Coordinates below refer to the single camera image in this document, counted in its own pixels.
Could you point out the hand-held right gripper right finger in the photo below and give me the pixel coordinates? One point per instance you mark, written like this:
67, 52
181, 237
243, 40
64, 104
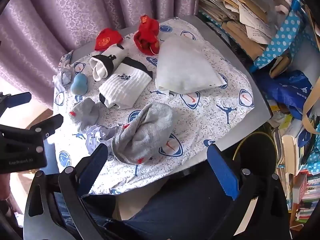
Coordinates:
223, 173

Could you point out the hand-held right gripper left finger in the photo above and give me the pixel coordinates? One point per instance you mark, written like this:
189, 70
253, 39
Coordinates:
93, 170

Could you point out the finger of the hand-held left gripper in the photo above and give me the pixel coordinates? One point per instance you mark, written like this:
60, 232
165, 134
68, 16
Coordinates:
17, 99
52, 123

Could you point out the small grey sock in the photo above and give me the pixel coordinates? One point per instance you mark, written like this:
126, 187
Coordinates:
85, 113

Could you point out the paper ball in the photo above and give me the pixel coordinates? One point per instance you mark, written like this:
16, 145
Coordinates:
65, 77
98, 135

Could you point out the black gold-rimmed trash bin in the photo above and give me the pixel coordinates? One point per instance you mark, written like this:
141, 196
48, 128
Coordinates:
260, 150

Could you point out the blue egg-shaped sponge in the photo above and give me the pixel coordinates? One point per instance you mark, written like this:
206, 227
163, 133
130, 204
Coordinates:
78, 84

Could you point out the white sock black emblem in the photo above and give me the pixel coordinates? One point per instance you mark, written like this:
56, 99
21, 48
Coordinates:
125, 87

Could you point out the white blue-printed cloth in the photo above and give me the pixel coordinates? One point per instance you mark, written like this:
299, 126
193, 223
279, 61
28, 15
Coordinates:
200, 120

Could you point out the large grey sock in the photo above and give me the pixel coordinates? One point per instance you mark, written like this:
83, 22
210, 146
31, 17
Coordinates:
145, 132

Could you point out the stack of large books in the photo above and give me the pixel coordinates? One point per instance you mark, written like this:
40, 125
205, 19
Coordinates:
291, 145

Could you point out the rolled white black-cuffed sock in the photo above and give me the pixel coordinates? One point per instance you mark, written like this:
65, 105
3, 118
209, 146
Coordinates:
103, 66

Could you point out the row of shelf books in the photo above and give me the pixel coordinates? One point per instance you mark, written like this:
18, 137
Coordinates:
306, 195

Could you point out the purple curtain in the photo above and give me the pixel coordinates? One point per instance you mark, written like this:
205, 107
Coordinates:
50, 17

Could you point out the red sock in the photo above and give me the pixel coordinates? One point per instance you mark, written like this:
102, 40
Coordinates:
146, 36
107, 39

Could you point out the blue tote bag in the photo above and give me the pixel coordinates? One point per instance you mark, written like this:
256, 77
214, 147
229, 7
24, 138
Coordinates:
287, 90

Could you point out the white cloth bag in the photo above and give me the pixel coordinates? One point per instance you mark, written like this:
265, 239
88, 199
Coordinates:
185, 65

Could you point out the pile of papers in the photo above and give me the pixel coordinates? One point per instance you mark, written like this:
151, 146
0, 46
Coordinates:
237, 5

